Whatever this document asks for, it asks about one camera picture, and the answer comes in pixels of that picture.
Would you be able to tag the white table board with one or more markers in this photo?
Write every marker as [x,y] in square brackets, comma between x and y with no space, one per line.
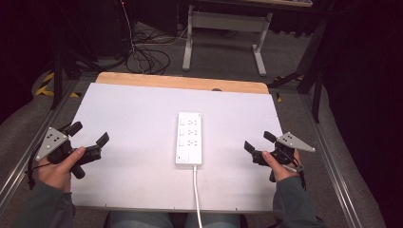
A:
[136,164]

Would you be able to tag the person's right leg blue jeans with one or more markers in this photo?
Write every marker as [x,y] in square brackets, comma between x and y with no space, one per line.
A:
[215,221]

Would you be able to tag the black metal stand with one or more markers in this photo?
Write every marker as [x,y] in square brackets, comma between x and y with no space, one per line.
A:
[316,91]

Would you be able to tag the person's leg blue jeans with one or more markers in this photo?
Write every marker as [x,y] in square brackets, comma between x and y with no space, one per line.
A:
[215,221]
[139,221]

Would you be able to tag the yellow black floor tape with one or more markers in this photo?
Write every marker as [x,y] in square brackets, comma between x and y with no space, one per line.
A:
[44,88]

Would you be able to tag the metal floor rail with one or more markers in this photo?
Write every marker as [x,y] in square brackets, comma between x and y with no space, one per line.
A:
[28,148]
[332,171]

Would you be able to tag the black tripod stand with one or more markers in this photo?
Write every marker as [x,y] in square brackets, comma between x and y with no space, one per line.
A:
[57,79]

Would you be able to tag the white metal desk frame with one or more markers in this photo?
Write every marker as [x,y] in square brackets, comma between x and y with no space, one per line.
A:
[226,21]

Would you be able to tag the white power strip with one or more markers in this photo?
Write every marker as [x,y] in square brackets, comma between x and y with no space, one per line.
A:
[188,139]

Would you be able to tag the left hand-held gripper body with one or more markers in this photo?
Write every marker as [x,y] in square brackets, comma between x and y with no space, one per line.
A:
[52,139]

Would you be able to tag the person's left leg blue jeans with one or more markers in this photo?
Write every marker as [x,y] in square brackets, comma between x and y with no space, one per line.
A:
[139,221]

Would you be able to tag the small yellow floor tape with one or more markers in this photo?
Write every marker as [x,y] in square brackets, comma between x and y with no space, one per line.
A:
[279,98]

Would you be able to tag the person's right hand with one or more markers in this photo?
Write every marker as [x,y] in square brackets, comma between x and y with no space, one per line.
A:
[285,172]

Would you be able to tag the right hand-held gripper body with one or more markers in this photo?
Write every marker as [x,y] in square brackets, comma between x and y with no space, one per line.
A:
[293,141]

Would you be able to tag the person's left hand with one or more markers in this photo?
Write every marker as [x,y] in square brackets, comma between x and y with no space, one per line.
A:
[55,174]

